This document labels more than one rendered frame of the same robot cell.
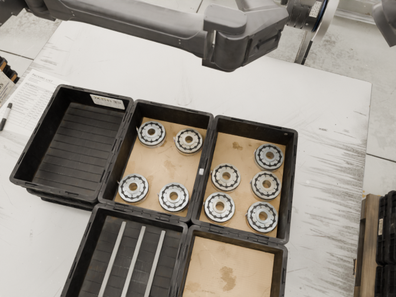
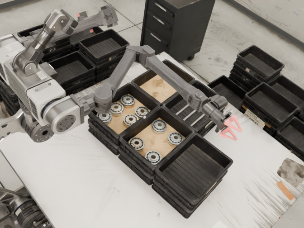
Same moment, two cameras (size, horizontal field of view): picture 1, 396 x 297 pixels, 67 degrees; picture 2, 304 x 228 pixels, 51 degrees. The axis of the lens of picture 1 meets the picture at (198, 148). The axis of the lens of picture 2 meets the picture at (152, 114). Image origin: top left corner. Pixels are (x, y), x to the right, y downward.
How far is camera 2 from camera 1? 1.79 m
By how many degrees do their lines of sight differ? 65
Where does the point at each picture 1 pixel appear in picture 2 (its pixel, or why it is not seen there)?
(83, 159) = (194, 168)
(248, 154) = (111, 125)
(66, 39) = not seen: outside the picture
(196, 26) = (154, 57)
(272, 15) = (131, 47)
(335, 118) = not seen: hidden behind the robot
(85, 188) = (198, 154)
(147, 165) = (163, 148)
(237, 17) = (145, 47)
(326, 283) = not seen: hidden behind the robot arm
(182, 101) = (114, 192)
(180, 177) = (150, 134)
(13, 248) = (239, 164)
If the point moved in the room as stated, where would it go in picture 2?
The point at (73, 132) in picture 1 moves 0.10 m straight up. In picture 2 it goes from (195, 187) to (199, 178)
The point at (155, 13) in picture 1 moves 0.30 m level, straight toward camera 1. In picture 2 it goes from (163, 67) to (181, 35)
